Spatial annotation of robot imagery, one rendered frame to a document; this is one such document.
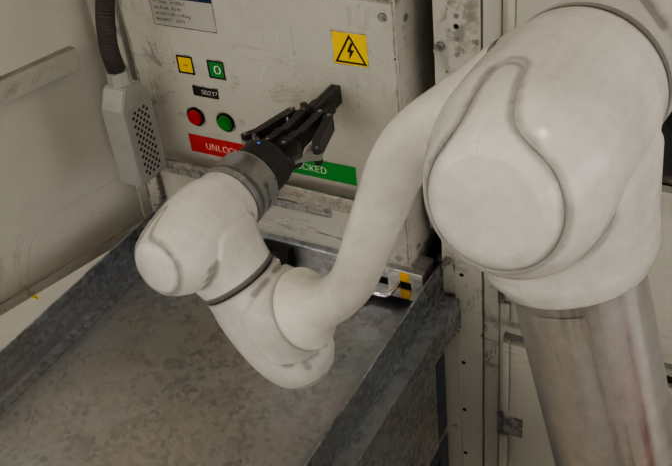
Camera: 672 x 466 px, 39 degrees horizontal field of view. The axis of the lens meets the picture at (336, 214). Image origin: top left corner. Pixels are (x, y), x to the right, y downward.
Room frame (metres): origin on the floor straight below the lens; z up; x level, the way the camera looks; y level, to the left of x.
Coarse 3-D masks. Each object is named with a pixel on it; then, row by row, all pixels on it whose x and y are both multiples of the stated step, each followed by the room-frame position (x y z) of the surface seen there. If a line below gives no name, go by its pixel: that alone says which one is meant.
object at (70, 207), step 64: (0, 0) 1.44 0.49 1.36; (64, 0) 1.51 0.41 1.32; (0, 64) 1.42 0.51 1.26; (64, 64) 1.47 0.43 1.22; (0, 128) 1.39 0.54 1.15; (64, 128) 1.46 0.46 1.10; (0, 192) 1.37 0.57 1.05; (64, 192) 1.44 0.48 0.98; (128, 192) 1.52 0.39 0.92; (0, 256) 1.34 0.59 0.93; (64, 256) 1.41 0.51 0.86
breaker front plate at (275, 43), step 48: (144, 0) 1.41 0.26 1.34; (240, 0) 1.31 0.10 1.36; (288, 0) 1.27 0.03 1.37; (336, 0) 1.23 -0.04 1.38; (384, 0) 1.19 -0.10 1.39; (144, 48) 1.42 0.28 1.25; (192, 48) 1.37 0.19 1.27; (240, 48) 1.32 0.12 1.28; (288, 48) 1.28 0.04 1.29; (384, 48) 1.19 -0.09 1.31; (192, 96) 1.38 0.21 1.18; (240, 96) 1.33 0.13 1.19; (288, 96) 1.28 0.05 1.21; (384, 96) 1.20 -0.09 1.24; (336, 144) 1.24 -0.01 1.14; (336, 192) 1.25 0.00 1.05; (336, 240) 1.25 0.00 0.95
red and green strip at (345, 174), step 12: (192, 144) 1.39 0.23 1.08; (204, 144) 1.38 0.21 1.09; (216, 144) 1.37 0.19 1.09; (228, 144) 1.35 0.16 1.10; (240, 144) 1.34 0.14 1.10; (300, 168) 1.28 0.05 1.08; (312, 168) 1.27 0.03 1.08; (324, 168) 1.26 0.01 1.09; (336, 168) 1.24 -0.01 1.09; (348, 168) 1.23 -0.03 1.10; (336, 180) 1.25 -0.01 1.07; (348, 180) 1.23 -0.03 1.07
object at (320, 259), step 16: (272, 240) 1.31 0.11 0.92; (288, 240) 1.30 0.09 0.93; (304, 256) 1.28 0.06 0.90; (320, 256) 1.26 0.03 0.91; (336, 256) 1.24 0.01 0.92; (320, 272) 1.26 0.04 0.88; (384, 272) 1.19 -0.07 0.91; (416, 272) 1.17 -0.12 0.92; (384, 288) 1.20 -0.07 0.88; (416, 288) 1.17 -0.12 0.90
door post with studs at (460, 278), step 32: (448, 0) 1.19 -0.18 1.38; (448, 32) 1.19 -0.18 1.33; (448, 64) 1.19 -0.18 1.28; (448, 256) 1.20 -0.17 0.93; (448, 288) 1.20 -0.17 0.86; (480, 288) 1.16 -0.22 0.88; (480, 320) 1.16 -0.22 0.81; (480, 352) 1.16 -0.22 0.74; (480, 384) 1.16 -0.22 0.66; (480, 416) 1.16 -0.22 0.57; (480, 448) 1.16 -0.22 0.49
